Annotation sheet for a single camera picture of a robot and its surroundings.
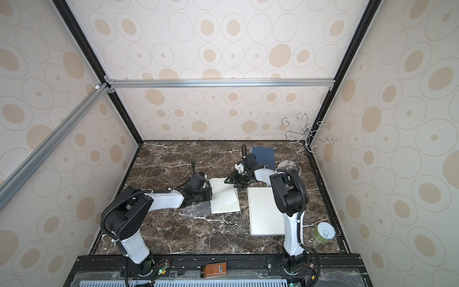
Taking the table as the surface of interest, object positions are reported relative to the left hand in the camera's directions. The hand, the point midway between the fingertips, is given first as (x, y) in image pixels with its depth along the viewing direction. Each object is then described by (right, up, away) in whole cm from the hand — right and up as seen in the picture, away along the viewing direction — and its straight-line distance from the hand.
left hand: (218, 194), depth 94 cm
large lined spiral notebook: (+24, -9, -8) cm, 27 cm away
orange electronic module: (+1, -24, -24) cm, 34 cm away
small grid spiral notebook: (+3, 0, -4) cm, 5 cm away
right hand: (+9, +6, +5) cm, 12 cm away
